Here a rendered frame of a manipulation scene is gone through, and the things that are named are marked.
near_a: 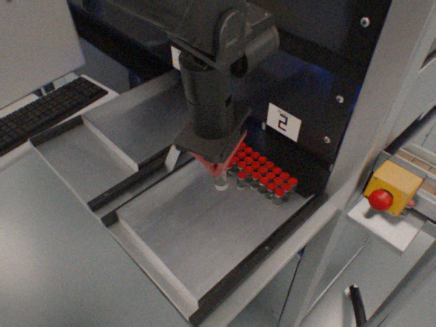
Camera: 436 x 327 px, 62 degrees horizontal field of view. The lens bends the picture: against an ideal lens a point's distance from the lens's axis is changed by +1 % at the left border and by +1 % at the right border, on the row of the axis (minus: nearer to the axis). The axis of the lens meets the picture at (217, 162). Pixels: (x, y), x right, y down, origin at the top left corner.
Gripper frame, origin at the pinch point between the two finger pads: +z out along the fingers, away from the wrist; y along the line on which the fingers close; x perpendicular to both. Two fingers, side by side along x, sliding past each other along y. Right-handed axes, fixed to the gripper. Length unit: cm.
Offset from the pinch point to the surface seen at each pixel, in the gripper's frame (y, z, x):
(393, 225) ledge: 21.1, 28.8, -28.0
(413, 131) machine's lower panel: 54, 32, -27
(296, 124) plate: 25.3, 12.4, -3.4
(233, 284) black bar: -7.8, 22.7, -5.1
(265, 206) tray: 12.2, 26.4, -2.6
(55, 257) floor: -7, 108, 95
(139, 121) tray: 22, 25, 40
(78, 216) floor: 15, 110, 102
